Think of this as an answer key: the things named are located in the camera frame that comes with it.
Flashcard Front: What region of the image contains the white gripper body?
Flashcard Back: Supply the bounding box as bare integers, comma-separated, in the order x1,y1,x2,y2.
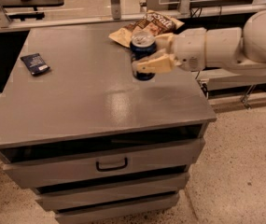
170,28,207,72

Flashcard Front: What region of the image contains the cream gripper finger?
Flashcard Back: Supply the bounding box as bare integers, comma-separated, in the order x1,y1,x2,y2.
155,33,175,51
132,49,177,74

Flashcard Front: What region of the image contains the blue pepsi can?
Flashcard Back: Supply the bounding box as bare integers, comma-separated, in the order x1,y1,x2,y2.
130,31,157,81

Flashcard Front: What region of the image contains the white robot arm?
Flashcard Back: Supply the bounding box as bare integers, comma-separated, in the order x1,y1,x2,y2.
132,10,266,76

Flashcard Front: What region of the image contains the brown chip bag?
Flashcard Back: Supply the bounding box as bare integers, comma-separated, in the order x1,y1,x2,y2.
109,10,184,48

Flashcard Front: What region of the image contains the top grey drawer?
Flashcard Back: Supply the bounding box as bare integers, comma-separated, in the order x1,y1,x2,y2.
4,138,205,189

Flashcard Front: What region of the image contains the grey drawer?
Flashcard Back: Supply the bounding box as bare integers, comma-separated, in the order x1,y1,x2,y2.
36,172,189,211
4,138,205,189
55,192,179,224

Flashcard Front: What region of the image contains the grey drawer cabinet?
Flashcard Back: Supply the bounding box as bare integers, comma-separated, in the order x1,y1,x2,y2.
0,23,216,215

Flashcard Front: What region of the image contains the middle grey drawer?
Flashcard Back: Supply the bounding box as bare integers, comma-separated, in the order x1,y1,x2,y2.
36,172,189,211

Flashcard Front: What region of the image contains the dark blue snack packet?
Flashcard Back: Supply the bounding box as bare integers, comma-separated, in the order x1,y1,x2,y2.
21,53,50,76

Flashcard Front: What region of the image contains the grey metal railing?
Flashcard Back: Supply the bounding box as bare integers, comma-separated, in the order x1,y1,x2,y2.
0,0,266,32

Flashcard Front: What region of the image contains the bottom grey drawer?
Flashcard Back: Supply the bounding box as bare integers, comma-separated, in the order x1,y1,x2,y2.
55,192,179,224

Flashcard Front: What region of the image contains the black drawer handle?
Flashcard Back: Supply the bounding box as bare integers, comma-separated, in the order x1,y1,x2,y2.
95,158,128,173

